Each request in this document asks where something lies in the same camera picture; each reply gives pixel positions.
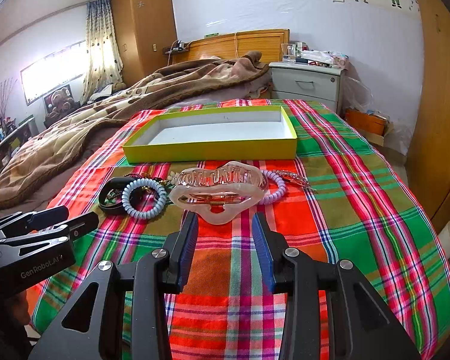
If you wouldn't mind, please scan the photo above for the purple spiral hair tie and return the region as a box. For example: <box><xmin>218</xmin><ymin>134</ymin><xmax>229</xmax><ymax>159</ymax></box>
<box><xmin>257</xmin><ymin>168</ymin><xmax>288</xmax><ymax>207</ymax></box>

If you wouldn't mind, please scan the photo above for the clear glass cup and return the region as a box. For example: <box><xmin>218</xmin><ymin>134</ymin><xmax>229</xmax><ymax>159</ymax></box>
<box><xmin>281</xmin><ymin>43</ymin><xmax>297</xmax><ymax>63</ymax></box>

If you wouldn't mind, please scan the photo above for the tall wooden wardrobe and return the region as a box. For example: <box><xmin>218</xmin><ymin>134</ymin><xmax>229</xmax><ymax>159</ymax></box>
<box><xmin>111</xmin><ymin>0</ymin><xmax>177</xmax><ymax>86</ymax></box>

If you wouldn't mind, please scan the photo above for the beaded bracelet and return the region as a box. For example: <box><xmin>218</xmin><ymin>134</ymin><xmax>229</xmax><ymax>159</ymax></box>
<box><xmin>125</xmin><ymin>172</ymin><xmax>174</xmax><ymax>192</ymax></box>

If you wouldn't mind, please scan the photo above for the rhinestone hair clip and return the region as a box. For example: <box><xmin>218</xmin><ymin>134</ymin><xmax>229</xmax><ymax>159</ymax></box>
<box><xmin>274</xmin><ymin>170</ymin><xmax>311</xmax><ymax>189</ymax></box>

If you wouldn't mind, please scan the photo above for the grey bedside cabinet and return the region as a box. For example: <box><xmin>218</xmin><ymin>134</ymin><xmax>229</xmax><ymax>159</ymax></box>
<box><xmin>269</xmin><ymin>62</ymin><xmax>346</xmax><ymax>113</ymax></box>

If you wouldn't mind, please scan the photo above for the colourful plaid cloth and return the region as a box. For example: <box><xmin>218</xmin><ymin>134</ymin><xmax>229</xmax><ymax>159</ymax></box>
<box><xmin>31</xmin><ymin>99</ymin><xmax>450</xmax><ymax>359</ymax></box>

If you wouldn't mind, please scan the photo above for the large pink hair claw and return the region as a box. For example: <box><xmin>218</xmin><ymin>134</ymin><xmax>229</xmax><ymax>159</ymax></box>
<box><xmin>169</xmin><ymin>161</ymin><xmax>268</xmax><ymax>225</ymax></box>

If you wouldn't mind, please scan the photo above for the patterned window curtain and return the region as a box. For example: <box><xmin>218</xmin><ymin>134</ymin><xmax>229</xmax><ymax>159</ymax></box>
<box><xmin>80</xmin><ymin>0</ymin><xmax>123</xmax><ymax>104</ymax></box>

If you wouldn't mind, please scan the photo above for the black wristband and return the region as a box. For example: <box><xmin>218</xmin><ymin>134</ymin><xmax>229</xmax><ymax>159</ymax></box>
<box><xmin>98</xmin><ymin>176</ymin><xmax>134</xmax><ymax>215</ymax></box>

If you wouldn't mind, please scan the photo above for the brown fleece blanket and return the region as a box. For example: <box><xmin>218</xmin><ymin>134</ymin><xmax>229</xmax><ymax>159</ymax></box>
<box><xmin>0</xmin><ymin>51</ymin><xmax>269</xmax><ymax>215</ymax></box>

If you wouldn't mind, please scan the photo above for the orange cardboard box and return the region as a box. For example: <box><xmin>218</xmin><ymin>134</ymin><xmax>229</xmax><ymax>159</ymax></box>
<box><xmin>345</xmin><ymin>108</ymin><xmax>389</xmax><ymax>136</ymax></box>

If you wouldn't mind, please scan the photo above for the teddy bear picture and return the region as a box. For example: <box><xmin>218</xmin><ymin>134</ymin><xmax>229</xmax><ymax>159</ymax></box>
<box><xmin>43</xmin><ymin>85</ymin><xmax>79</xmax><ymax>120</ymax></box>

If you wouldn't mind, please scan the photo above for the blue spiral hair tie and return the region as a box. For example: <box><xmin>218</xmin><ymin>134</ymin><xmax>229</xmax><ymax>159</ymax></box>
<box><xmin>121</xmin><ymin>178</ymin><xmax>169</xmax><ymax>221</ymax></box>

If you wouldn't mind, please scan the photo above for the wooden headboard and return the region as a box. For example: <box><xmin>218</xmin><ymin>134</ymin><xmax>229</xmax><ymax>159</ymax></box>
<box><xmin>170</xmin><ymin>28</ymin><xmax>290</xmax><ymax>63</ymax></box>

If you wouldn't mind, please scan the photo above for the wooden wardrobe door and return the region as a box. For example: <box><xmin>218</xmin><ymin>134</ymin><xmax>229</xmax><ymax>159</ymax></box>
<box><xmin>406</xmin><ymin>0</ymin><xmax>450</xmax><ymax>231</ymax></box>

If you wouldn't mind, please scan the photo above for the yellow-green shallow box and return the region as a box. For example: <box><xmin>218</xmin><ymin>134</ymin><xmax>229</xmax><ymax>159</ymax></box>
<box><xmin>122</xmin><ymin>106</ymin><xmax>297</xmax><ymax>164</ymax></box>

